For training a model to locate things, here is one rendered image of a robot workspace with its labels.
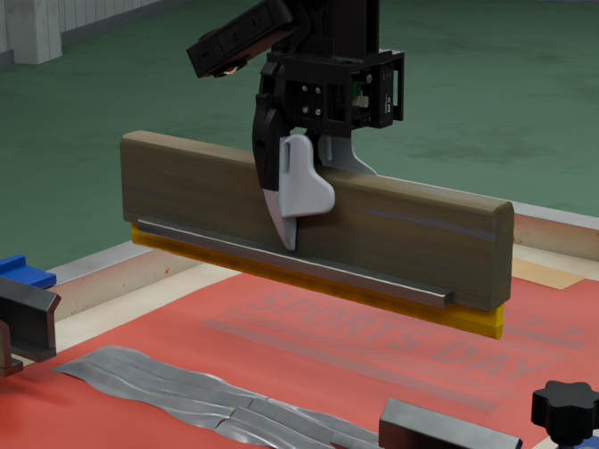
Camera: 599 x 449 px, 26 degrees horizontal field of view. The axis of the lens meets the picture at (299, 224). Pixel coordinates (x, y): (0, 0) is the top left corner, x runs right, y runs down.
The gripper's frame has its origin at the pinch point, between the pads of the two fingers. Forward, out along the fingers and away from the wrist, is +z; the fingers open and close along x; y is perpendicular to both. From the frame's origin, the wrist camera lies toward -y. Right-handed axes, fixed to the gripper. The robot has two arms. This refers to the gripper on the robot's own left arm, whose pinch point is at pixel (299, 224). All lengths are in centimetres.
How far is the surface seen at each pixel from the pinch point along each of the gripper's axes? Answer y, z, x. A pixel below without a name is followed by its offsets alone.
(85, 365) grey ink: -15.3, 12.7, -9.0
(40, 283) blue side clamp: -25.5, 9.1, -4.4
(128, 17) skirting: -574, 103, 560
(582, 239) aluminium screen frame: 4.4, 11.6, 42.2
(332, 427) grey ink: 6.9, 13.2, -5.1
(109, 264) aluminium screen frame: -26.0, 9.9, 4.5
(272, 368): -3.8, 13.5, 1.2
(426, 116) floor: -262, 109, 442
